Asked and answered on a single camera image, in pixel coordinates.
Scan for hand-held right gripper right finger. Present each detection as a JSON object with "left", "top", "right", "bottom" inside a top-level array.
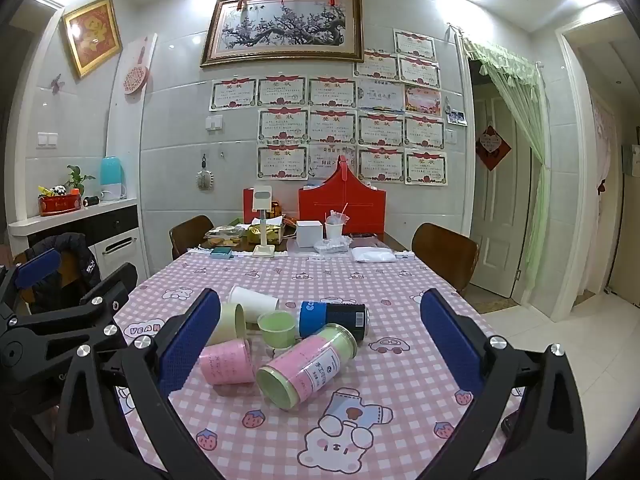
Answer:
[{"left": 417, "top": 287, "right": 593, "bottom": 480}]

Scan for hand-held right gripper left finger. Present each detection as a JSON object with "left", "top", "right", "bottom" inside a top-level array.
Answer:
[{"left": 52, "top": 287, "right": 236, "bottom": 480}]

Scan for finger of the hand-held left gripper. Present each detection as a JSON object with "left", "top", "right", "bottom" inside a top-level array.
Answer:
[
  {"left": 0, "top": 247, "right": 63, "bottom": 313},
  {"left": 10, "top": 262, "right": 140, "bottom": 357}
]

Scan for cream plastic cup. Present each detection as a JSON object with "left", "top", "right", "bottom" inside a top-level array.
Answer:
[{"left": 205, "top": 302, "right": 247, "bottom": 347}]

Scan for white paper cup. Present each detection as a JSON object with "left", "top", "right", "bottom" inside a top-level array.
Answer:
[{"left": 227, "top": 285, "right": 280, "bottom": 317}]

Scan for small green cup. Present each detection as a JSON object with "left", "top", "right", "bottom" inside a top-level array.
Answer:
[{"left": 256, "top": 310, "right": 297, "bottom": 351}]

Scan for blue and black cup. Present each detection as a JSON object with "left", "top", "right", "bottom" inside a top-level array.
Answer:
[{"left": 298, "top": 300, "right": 370, "bottom": 340}]

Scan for tall green cup pink sleeve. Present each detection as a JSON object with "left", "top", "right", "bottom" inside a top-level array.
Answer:
[{"left": 256, "top": 322, "right": 358, "bottom": 411}]

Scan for white cup with straws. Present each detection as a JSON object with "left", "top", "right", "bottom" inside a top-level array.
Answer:
[{"left": 325, "top": 204, "right": 351, "bottom": 240}]

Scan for black jacket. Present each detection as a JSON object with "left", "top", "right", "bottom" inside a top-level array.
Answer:
[{"left": 12, "top": 232, "right": 103, "bottom": 316}]

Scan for white and black cabinet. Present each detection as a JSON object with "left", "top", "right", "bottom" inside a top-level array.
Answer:
[{"left": 7, "top": 199, "right": 151, "bottom": 286}]

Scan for brown doormat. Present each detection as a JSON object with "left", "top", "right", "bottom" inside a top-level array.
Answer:
[{"left": 467, "top": 297, "right": 516, "bottom": 316}]

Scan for pink checked tablecloth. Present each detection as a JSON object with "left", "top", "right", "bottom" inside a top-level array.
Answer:
[{"left": 112, "top": 247, "right": 523, "bottom": 480}]

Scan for red round tin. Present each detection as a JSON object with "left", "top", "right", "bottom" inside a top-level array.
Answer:
[{"left": 38, "top": 194, "right": 83, "bottom": 217}]

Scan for brown wooden chair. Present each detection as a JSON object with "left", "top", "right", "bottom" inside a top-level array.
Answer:
[
  {"left": 169, "top": 215, "right": 215, "bottom": 261},
  {"left": 411, "top": 222, "right": 480, "bottom": 297}
]

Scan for green potted plant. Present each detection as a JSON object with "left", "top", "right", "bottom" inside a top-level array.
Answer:
[{"left": 65, "top": 165, "right": 96, "bottom": 196}]

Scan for clear food container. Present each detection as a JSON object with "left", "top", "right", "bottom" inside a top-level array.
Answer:
[{"left": 205, "top": 226, "right": 246, "bottom": 246}]

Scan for blue humidifier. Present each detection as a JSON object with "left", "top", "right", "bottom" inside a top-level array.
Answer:
[{"left": 100, "top": 156, "right": 127, "bottom": 202}]

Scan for white plastic bag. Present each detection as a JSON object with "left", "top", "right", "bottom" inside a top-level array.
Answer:
[{"left": 352, "top": 246, "right": 396, "bottom": 264}]

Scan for white panel door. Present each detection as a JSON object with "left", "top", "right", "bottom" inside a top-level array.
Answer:
[{"left": 472, "top": 95, "right": 526, "bottom": 298}]

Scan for gold box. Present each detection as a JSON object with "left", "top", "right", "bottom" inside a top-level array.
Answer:
[{"left": 244, "top": 224, "right": 286, "bottom": 247}]

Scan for hanging grey brush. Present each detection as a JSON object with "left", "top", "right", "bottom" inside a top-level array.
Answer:
[{"left": 196, "top": 155, "right": 213, "bottom": 192}]

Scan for red box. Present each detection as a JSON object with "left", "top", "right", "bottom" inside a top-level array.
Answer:
[{"left": 243, "top": 187, "right": 273, "bottom": 223}]

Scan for clear plastic wrappers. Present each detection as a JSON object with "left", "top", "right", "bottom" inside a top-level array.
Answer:
[{"left": 314, "top": 237, "right": 349, "bottom": 256}]

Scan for white square box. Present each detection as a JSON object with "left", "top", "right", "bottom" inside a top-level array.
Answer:
[{"left": 296, "top": 220, "right": 325, "bottom": 250}]

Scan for white desk stand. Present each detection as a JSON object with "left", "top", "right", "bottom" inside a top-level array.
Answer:
[{"left": 251, "top": 186, "right": 276, "bottom": 258}]

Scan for green lace curtain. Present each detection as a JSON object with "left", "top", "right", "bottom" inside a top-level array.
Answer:
[{"left": 460, "top": 35, "right": 548, "bottom": 281}]

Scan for red diamond door decoration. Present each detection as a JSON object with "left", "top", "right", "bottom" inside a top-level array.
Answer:
[{"left": 475, "top": 125, "right": 512, "bottom": 171}]

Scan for gold framed red picture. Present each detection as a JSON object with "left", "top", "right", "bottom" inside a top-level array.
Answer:
[{"left": 61, "top": 0, "right": 124, "bottom": 80}]

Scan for group of award certificates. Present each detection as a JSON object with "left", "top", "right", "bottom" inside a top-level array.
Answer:
[{"left": 209, "top": 29, "right": 448, "bottom": 185}]

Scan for framed plum blossom painting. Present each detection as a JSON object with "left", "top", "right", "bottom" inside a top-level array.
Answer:
[{"left": 200, "top": 0, "right": 365, "bottom": 68}]

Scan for red basket with handle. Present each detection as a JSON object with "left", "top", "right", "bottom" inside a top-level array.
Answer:
[{"left": 298, "top": 155, "right": 387, "bottom": 241}]

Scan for pink round wall ornament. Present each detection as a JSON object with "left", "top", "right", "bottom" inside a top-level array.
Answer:
[{"left": 123, "top": 35, "right": 152, "bottom": 96}]

